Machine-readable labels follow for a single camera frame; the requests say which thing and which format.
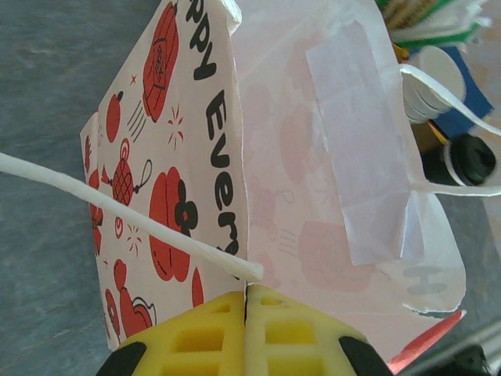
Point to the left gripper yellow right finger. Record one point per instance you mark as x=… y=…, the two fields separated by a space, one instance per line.
x=293 y=337

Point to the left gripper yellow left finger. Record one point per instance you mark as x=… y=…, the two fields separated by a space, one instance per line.
x=211 y=337

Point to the red white paper bag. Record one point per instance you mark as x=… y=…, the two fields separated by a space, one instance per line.
x=282 y=156

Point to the black plastic lid stack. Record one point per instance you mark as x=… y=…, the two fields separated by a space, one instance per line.
x=471 y=160

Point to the paper cup stack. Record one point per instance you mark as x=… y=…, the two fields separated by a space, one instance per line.
x=434 y=82

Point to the yellow stirrer holder cup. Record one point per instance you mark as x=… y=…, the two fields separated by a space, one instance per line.
x=401 y=53

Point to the wide green stirrer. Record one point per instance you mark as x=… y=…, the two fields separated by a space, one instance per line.
x=438 y=37

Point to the wooden stirrer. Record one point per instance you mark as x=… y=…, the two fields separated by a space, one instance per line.
x=407 y=8

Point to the white wrapped straw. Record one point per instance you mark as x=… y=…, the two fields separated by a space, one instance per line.
x=442 y=21

